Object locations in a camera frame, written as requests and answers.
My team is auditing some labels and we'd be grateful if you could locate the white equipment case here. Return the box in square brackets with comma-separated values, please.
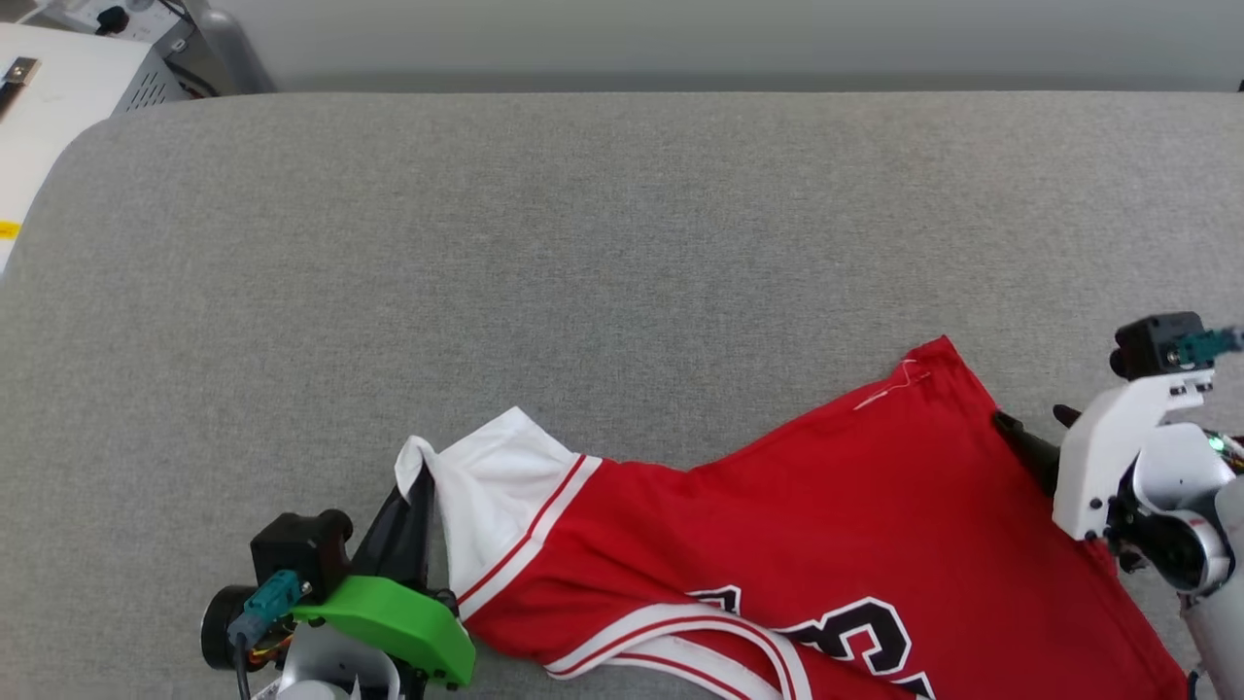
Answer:
[0, 20, 187, 274]

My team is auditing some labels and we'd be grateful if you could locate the grey metal post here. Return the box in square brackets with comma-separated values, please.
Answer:
[189, 4, 279, 96]

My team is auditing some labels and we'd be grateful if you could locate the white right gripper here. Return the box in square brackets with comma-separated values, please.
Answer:
[992, 367, 1217, 543]

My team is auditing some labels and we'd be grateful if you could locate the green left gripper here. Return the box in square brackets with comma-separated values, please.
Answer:
[291, 464, 478, 687]

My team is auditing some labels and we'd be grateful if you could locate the black case carry handle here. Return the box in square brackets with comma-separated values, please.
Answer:
[0, 55, 41, 110]

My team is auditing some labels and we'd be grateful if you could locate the white power strip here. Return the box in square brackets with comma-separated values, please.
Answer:
[37, 0, 191, 46]

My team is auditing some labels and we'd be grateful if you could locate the red and white basketball jersey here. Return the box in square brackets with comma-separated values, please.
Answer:
[394, 334, 1192, 700]

